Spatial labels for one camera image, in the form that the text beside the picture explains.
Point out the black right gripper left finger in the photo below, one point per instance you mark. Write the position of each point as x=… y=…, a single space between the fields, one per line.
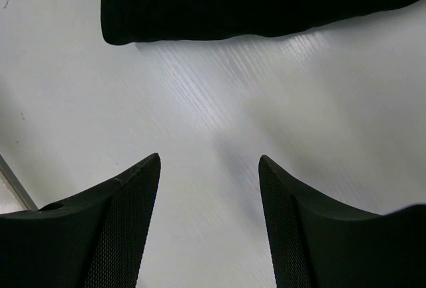
x=95 y=238

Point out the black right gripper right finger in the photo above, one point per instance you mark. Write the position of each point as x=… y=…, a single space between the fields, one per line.
x=317 y=241

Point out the aluminium table edge rail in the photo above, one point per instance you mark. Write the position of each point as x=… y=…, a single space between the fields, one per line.
x=18 y=189

